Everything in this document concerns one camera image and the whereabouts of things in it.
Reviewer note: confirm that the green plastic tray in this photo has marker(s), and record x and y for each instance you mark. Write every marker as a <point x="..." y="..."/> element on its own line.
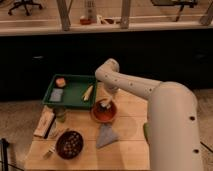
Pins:
<point x="72" y="92"/>

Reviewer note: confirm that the white handled black brush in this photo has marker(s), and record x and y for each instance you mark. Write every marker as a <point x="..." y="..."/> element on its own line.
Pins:
<point x="105" y="104"/>

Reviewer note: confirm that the red bowl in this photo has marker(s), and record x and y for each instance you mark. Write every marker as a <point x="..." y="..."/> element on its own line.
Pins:
<point x="102" y="114"/>

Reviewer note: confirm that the yellow corn cob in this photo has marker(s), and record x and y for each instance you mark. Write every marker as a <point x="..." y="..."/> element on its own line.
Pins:
<point x="87" y="94"/>

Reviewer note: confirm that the metal fork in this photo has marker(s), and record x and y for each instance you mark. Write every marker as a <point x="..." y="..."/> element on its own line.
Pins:
<point x="52" y="148"/>

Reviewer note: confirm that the black stand lower left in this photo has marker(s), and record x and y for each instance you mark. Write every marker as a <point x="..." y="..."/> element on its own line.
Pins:
<point x="3" y="155"/>

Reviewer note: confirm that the dark brown patterned bowl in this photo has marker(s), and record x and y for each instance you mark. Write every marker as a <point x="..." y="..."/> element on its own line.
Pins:
<point x="69" y="144"/>

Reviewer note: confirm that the small glass jar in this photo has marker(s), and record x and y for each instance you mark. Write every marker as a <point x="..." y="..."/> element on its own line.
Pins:
<point x="60" y="114"/>

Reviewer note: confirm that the white bottle background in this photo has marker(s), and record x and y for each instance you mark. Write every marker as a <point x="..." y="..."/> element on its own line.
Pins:
<point x="90" y="10"/>

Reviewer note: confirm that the grey triangular cloth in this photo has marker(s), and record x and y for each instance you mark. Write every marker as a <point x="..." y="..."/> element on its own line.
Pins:
<point x="106" y="136"/>

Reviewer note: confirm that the orange sponge cube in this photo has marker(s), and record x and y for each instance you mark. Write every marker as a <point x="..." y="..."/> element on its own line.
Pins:
<point x="60" y="82"/>

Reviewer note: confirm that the small red dish background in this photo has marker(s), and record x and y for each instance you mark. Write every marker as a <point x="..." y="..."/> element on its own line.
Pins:
<point x="84" y="21"/>

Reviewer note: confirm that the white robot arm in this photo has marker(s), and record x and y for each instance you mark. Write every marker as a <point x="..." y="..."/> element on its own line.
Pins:
<point x="173" y="133"/>

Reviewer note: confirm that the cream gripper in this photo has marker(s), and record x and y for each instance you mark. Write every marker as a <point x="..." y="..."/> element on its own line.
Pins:
<point x="112" y="93"/>

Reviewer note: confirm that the grey scrub pad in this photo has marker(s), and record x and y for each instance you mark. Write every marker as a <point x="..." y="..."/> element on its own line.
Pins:
<point x="56" y="95"/>

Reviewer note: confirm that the black office chair left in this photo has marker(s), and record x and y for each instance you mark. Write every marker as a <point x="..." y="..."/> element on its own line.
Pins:
<point x="24" y="3"/>

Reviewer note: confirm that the green chili pepper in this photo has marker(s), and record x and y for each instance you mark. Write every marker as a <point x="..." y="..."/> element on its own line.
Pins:
<point x="145" y="130"/>

